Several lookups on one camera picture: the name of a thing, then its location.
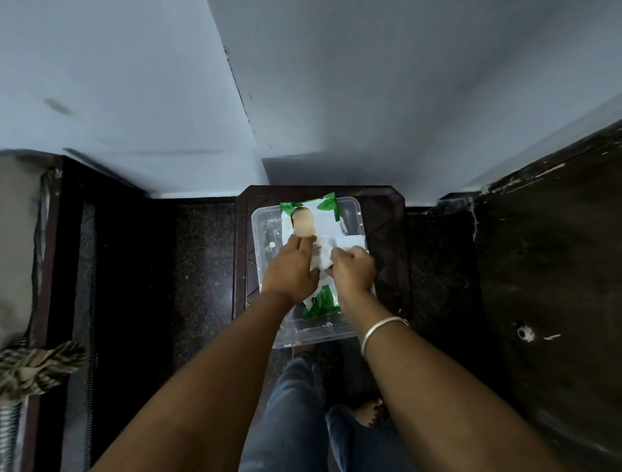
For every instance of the person's left hand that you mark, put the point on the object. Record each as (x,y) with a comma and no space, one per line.
(287,272)

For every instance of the person's right hand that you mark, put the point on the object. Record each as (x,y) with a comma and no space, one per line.
(354,274)

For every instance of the person's right fingers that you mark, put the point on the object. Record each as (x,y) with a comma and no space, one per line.
(346,254)

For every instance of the person's left fingers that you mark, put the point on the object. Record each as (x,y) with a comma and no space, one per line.
(302,244)

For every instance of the white wet wipe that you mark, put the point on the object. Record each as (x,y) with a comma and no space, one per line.
(351,241)

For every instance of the green white wet wipes packet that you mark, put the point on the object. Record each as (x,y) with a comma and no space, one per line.
(324,299)

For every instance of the person's right forearm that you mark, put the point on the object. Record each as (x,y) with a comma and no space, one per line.
(437,389)

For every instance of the person's left forearm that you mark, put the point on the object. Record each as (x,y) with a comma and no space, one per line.
(214,389)

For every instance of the clear plastic container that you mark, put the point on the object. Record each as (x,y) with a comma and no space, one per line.
(265,228)

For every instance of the dark wooden stool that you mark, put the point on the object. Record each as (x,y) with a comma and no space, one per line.
(388,233)

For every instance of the silver bangle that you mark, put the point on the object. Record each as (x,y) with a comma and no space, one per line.
(376,328)

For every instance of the person's bare foot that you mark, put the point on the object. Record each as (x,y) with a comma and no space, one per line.
(369,412)

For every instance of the person's left leg in jeans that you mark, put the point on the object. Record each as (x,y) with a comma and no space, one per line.
(286,418)

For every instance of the person's leg in jeans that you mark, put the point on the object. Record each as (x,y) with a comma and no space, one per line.
(286,418)
(374,447)

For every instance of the person's right leg in jeans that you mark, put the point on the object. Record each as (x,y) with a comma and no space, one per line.
(374,447)

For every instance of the round metal door fitting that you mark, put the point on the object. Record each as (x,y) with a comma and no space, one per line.
(525,333)

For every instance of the dark wooden door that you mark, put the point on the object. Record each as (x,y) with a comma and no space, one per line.
(549,272)

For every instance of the beige curtain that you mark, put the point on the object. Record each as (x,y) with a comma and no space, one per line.
(17,243)

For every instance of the striped cloth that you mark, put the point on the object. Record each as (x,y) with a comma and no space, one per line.
(39,367)

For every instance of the dark wooden door frame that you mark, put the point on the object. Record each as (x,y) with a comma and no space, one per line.
(116,272)

